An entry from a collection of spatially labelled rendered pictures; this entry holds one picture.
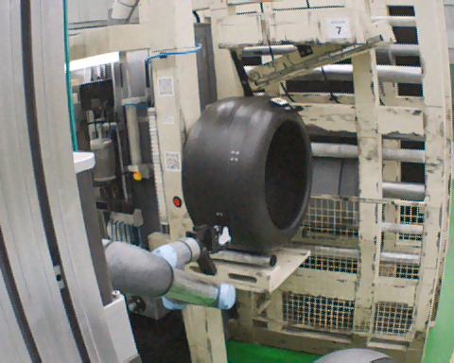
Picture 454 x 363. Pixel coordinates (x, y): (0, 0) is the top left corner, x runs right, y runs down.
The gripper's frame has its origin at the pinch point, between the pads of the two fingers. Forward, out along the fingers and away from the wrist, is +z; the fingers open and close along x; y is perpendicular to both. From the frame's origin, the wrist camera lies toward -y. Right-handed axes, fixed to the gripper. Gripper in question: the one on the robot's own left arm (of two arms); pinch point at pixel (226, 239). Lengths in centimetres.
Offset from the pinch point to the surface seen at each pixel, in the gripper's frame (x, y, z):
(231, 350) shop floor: 45, -93, 74
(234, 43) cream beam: 16, 69, 35
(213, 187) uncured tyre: 1.5, 18.0, -4.7
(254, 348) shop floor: 34, -92, 81
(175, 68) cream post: 27, 58, 10
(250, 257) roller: -2.8, -8.8, 10.6
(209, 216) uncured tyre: 4.8, 7.8, -2.5
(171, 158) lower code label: 32.4, 24.1, 14.0
